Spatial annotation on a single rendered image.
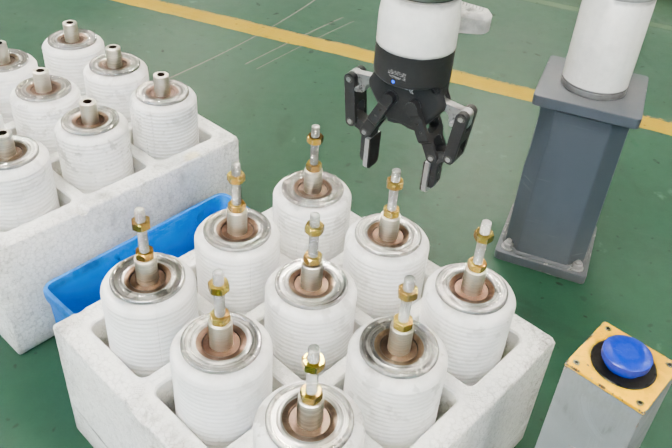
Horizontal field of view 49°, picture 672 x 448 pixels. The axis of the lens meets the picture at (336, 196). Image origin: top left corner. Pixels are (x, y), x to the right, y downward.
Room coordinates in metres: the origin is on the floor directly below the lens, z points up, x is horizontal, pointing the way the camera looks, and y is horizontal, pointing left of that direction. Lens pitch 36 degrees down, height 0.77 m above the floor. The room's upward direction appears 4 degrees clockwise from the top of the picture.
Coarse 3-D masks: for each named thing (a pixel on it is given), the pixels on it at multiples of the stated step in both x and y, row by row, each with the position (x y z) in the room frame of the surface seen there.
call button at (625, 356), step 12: (612, 336) 0.44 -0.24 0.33; (624, 336) 0.44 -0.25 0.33; (612, 348) 0.42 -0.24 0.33; (624, 348) 0.42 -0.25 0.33; (636, 348) 0.42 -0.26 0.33; (648, 348) 0.43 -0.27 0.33; (612, 360) 0.41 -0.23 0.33; (624, 360) 0.41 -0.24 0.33; (636, 360) 0.41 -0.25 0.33; (648, 360) 0.41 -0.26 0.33; (624, 372) 0.40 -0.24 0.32; (636, 372) 0.40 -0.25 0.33
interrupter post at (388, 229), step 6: (384, 222) 0.64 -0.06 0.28; (390, 222) 0.63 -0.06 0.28; (396, 222) 0.64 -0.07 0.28; (384, 228) 0.64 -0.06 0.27; (390, 228) 0.63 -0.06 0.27; (396, 228) 0.64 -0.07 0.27; (378, 234) 0.64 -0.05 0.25; (384, 234) 0.64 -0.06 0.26; (390, 234) 0.63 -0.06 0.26; (396, 234) 0.64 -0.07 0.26; (384, 240) 0.64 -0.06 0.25; (390, 240) 0.63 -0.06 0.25
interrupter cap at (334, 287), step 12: (288, 264) 0.58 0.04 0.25; (300, 264) 0.58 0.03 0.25; (324, 264) 0.59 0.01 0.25; (276, 276) 0.56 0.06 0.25; (288, 276) 0.56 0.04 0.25; (300, 276) 0.57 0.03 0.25; (324, 276) 0.57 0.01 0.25; (336, 276) 0.57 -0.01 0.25; (276, 288) 0.54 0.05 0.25; (288, 288) 0.54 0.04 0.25; (300, 288) 0.55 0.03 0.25; (324, 288) 0.55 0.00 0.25; (336, 288) 0.55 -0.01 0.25; (288, 300) 0.53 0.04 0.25; (300, 300) 0.53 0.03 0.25; (312, 300) 0.53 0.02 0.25; (324, 300) 0.53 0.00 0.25; (336, 300) 0.53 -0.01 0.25
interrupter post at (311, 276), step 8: (304, 264) 0.55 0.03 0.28; (320, 264) 0.55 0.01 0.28; (304, 272) 0.55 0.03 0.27; (312, 272) 0.55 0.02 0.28; (320, 272) 0.55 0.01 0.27; (304, 280) 0.55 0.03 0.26; (312, 280) 0.55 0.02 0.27; (320, 280) 0.55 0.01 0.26; (304, 288) 0.55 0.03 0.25; (312, 288) 0.55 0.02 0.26
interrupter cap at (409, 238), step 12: (372, 216) 0.67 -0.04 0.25; (360, 228) 0.65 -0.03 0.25; (372, 228) 0.65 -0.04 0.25; (408, 228) 0.66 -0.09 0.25; (360, 240) 0.63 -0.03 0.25; (372, 240) 0.63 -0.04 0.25; (396, 240) 0.64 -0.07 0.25; (408, 240) 0.64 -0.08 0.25; (420, 240) 0.64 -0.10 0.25; (372, 252) 0.61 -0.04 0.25; (384, 252) 0.61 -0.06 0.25; (396, 252) 0.61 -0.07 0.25; (408, 252) 0.61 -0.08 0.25
